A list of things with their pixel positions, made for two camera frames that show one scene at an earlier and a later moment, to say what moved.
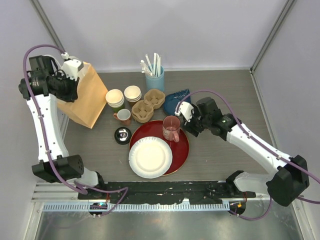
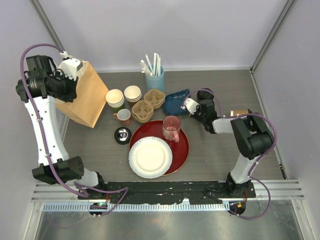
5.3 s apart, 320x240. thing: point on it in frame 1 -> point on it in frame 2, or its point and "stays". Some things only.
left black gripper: [73, 95] stays
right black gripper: [189, 126] -> [195, 115]
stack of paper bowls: [133, 93] stays
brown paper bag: [91, 92] stays
